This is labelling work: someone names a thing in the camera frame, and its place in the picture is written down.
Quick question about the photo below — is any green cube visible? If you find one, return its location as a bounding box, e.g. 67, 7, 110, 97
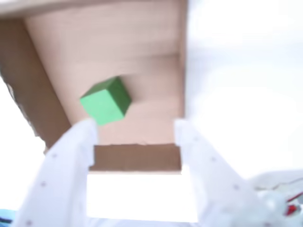
79, 76, 132, 126

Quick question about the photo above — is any brown cardboard box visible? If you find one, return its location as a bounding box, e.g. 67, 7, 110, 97
0, 0, 190, 175

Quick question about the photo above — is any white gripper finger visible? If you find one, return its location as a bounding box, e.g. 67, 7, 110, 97
174, 118, 285, 227
14, 118, 99, 227

